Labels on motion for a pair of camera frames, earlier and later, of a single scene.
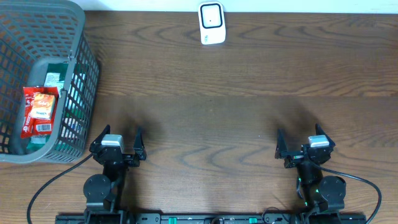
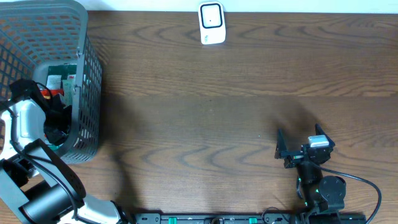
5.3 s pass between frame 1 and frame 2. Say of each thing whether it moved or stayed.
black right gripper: stayed
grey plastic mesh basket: stayed
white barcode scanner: stayed
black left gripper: moved
